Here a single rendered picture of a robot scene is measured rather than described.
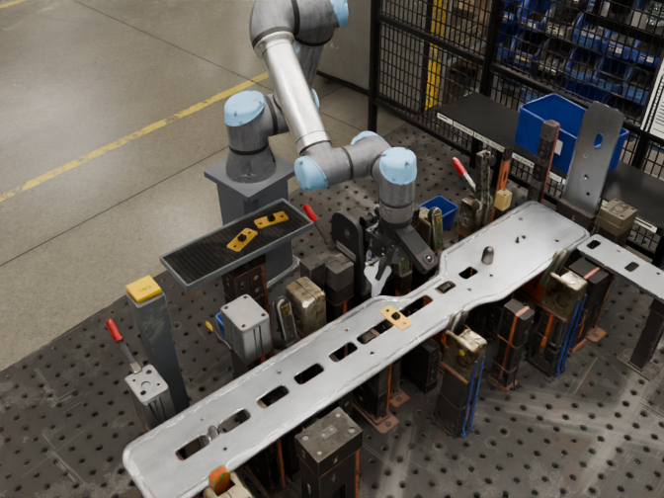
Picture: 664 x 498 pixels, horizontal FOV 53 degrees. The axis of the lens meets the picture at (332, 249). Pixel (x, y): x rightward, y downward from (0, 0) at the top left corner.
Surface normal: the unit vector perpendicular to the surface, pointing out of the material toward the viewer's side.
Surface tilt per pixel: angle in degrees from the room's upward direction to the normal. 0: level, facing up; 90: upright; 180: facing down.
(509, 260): 0
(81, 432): 0
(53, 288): 0
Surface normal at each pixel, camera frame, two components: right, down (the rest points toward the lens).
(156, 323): 0.62, 0.50
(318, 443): -0.01, -0.76
